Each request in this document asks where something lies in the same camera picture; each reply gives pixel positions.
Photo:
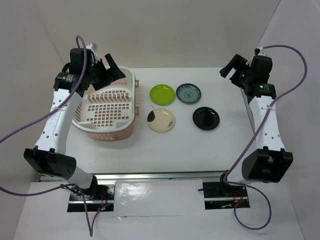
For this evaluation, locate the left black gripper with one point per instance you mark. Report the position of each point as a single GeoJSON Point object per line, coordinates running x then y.
{"type": "Point", "coordinates": [114, 70]}

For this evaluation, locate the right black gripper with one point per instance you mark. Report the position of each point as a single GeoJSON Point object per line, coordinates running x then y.
{"type": "Point", "coordinates": [238, 62]}

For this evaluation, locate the blue patterned plate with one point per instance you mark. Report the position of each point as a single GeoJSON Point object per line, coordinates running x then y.
{"type": "Point", "coordinates": [188, 93]}

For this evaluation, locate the lime green plate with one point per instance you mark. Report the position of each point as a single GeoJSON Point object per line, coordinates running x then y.
{"type": "Point", "coordinates": [162, 94]}

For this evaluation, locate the cream plate with black spot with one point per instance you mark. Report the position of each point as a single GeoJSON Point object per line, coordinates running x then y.
{"type": "Point", "coordinates": [161, 120]}

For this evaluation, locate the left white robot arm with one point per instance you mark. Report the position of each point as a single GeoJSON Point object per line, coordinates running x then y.
{"type": "Point", "coordinates": [48, 156]}

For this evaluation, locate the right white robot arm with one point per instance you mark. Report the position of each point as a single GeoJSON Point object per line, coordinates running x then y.
{"type": "Point", "coordinates": [269, 161]}

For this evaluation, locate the pink white dish rack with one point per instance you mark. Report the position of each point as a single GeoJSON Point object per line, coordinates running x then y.
{"type": "Point", "coordinates": [108, 114]}

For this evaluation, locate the aluminium rail front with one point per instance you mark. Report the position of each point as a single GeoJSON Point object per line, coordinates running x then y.
{"type": "Point", "coordinates": [150, 176]}

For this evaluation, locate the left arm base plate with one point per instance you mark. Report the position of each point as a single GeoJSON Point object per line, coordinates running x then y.
{"type": "Point", "coordinates": [102, 198]}

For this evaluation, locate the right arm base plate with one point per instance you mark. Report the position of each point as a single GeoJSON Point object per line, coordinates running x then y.
{"type": "Point", "coordinates": [217, 196]}

